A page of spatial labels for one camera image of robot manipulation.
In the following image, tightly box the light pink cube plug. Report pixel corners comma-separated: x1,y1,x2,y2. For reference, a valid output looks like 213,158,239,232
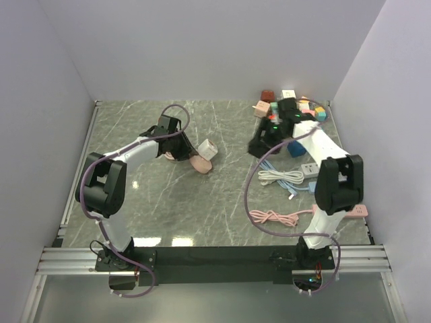
253,100,271,118

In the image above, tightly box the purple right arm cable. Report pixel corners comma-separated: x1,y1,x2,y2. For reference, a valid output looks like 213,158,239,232
244,98,341,295

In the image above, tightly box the small cyan plug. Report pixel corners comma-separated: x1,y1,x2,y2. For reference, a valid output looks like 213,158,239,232
315,111,327,122

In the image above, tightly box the black cube plug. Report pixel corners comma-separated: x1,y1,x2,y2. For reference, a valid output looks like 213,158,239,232
247,136,273,158

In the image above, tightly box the light blue power strip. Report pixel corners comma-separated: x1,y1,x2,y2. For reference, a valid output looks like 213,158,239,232
308,181,317,194

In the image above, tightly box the maroon patterned cube plug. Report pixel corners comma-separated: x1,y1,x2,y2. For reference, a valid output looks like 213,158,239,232
261,90,275,103

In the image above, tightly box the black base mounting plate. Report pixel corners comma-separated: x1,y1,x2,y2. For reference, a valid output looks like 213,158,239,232
94,245,334,287

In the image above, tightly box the pink power strip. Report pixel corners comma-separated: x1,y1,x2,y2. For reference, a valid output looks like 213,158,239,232
310,203,368,219
182,153,217,174

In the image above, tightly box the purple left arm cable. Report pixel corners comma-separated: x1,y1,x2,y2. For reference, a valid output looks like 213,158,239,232
81,104,191,299

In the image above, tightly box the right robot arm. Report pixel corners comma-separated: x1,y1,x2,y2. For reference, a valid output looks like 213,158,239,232
255,98,364,268

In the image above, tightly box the aluminium rail frame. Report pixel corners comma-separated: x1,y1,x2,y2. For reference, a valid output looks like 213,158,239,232
36,100,391,322

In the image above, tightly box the blue cube plug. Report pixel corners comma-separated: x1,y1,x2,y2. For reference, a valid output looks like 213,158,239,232
287,141,306,158

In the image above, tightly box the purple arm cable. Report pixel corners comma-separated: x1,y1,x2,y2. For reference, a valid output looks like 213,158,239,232
244,98,341,295
81,104,191,299

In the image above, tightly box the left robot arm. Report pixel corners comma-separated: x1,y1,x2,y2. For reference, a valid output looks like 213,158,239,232
75,114,196,271

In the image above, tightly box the white cartoon cube plug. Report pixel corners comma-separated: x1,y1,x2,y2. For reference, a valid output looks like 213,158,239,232
197,139,218,161

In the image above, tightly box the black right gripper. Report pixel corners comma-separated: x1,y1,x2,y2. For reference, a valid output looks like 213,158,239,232
249,116,290,155

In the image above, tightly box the white power strip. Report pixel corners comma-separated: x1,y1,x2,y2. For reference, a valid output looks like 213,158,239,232
300,163,319,179

